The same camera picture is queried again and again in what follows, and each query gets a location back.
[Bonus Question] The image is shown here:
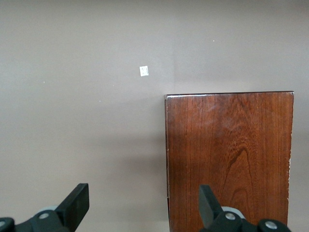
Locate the dark brown wooden cabinet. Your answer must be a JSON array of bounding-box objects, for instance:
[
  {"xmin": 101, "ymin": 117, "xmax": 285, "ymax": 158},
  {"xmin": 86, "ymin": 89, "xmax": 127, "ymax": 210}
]
[{"xmin": 164, "ymin": 91, "xmax": 295, "ymax": 232}]

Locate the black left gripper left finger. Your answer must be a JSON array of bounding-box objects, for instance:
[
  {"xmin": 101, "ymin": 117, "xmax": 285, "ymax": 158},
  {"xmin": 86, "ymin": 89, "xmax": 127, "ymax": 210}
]
[{"xmin": 0, "ymin": 183, "xmax": 90, "ymax": 232}]

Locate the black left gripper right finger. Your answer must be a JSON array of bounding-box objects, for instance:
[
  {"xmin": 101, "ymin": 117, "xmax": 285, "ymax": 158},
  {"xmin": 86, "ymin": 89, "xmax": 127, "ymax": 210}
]
[{"xmin": 198, "ymin": 185, "xmax": 293, "ymax": 232}]

